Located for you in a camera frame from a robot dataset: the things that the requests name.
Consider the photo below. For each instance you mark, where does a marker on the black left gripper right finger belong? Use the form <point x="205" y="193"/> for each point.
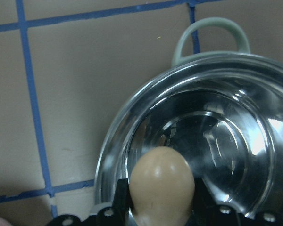
<point x="203" y="200"/>

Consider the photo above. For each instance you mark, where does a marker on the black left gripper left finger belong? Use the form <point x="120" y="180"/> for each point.
<point x="122" y="199"/>

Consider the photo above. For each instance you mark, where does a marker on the brown egg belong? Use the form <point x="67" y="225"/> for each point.
<point x="162" y="187"/>

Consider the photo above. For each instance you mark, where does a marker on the pale green electric pot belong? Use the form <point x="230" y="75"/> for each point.
<point x="221" y="108"/>

